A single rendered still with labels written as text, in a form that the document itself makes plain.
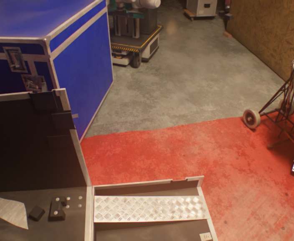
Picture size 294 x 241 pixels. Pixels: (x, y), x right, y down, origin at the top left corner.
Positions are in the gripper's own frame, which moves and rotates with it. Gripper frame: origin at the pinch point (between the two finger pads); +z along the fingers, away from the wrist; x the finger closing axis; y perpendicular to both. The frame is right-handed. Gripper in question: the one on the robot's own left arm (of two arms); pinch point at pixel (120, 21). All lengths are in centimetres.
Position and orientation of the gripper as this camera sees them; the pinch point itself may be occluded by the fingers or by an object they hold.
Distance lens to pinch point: 285.4
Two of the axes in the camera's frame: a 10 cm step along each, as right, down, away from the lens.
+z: 0.0, 7.5, 6.6
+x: 9.3, 2.4, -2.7
